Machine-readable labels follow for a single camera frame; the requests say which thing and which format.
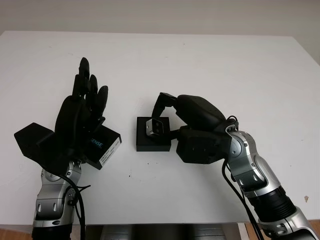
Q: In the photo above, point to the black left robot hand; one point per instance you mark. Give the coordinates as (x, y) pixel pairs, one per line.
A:
(72, 125)

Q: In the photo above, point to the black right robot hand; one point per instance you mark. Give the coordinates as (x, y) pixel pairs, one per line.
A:
(200, 112)

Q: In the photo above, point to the small silver depth camera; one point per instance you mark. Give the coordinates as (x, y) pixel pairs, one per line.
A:
(157, 127)

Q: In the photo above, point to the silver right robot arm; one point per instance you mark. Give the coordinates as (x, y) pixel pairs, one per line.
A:
(262, 180)

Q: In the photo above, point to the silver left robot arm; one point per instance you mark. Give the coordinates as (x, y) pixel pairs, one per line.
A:
(52, 200)

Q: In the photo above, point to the black RealSense box lid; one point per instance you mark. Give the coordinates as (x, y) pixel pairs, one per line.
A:
(105, 147)

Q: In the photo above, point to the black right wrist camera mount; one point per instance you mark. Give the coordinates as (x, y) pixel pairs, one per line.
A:
(200, 147)

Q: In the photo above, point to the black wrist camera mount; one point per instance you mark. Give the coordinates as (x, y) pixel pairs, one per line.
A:
(32, 142)
(200, 147)

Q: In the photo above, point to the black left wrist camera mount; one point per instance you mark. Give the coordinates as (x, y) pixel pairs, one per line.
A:
(32, 142)

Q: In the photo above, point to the black camera box base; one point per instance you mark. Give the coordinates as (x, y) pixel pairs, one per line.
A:
(152, 146)

